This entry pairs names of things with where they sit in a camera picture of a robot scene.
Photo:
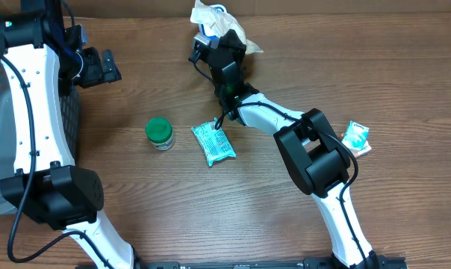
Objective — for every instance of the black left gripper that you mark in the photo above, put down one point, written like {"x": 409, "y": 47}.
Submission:
{"x": 98, "y": 75}

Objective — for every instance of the teal wipes packet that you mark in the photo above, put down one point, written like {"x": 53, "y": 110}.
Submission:
{"x": 213, "y": 142}

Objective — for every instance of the teal tissue pack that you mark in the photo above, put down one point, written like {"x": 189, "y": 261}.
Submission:
{"x": 355, "y": 136}

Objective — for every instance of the clear brown bread bag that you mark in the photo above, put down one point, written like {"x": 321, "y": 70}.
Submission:
{"x": 223, "y": 22}

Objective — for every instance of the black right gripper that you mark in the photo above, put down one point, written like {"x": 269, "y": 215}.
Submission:
{"x": 238, "y": 46}

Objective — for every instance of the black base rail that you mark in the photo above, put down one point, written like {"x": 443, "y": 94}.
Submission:
{"x": 248, "y": 264}

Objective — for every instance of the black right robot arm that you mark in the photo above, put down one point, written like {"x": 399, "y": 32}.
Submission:
{"x": 315, "y": 159}

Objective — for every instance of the white barcode scanner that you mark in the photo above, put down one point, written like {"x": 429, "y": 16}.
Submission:
{"x": 205, "y": 29}

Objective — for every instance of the dark grey plastic basket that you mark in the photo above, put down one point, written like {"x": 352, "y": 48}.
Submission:
{"x": 27, "y": 42}

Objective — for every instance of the green lid jar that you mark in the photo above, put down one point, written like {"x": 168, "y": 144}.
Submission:
{"x": 160, "y": 133}

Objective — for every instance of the orange tissue pack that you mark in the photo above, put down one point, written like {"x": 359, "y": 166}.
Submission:
{"x": 356, "y": 152}

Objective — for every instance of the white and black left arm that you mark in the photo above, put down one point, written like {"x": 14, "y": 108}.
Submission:
{"x": 68, "y": 198}

